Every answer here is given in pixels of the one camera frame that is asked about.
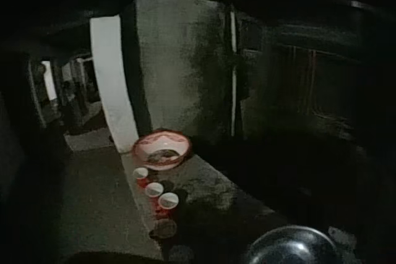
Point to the pink patterned wash basin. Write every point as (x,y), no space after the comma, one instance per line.
(162,152)

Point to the red cup white inside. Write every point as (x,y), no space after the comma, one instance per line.
(140,175)
(153,190)
(167,202)

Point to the white pillar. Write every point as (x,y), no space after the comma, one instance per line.
(109,84)

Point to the dark wooden door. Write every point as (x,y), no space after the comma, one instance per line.
(297,84)

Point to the small dark round cup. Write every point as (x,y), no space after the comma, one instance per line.
(165,227)

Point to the dark round metal bowl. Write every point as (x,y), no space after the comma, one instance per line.
(289,247)

